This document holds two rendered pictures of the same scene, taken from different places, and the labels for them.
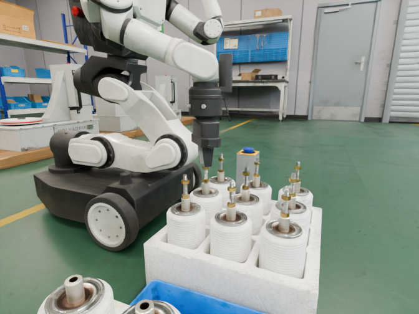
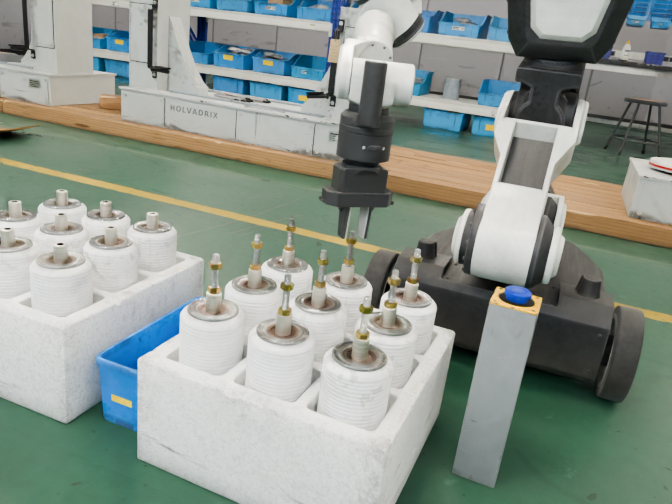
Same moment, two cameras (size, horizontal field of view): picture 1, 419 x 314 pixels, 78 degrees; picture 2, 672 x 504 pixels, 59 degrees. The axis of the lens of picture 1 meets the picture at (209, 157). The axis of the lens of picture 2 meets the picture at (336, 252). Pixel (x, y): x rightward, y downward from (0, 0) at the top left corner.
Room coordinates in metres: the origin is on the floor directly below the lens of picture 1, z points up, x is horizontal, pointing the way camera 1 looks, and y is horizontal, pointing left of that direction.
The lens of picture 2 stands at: (0.63, -0.96, 0.65)
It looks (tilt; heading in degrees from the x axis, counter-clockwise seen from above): 20 degrees down; 87
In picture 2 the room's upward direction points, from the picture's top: 7 degrees clockwise
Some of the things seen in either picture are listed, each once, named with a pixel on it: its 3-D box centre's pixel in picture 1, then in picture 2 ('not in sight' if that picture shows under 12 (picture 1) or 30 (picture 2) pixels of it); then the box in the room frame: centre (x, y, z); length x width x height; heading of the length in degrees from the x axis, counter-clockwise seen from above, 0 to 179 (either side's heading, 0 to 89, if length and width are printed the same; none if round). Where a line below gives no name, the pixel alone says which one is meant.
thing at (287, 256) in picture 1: (280, 266); (210, 363); (0.49, -0.16, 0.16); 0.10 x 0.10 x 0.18
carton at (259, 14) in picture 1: (267, 15); not in sight; (5.38, -1.11, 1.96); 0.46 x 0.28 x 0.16; 64
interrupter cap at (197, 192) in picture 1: (206, 192); (346, 280); (0.69, 0.01, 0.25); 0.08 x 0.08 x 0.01
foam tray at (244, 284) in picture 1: (243, 252); (308, 390); (0.65, -0.10, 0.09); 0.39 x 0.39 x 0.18; 66
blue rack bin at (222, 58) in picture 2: not in sight; (240, 57); (-0.31, 5.51, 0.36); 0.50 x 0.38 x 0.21; 68
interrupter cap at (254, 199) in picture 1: (245, 199); (318, 303); (0.65, -0.10, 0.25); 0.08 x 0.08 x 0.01
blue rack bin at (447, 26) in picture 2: not in sight; (464, 25); (1.78, 4.68, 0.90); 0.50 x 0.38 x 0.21; 66
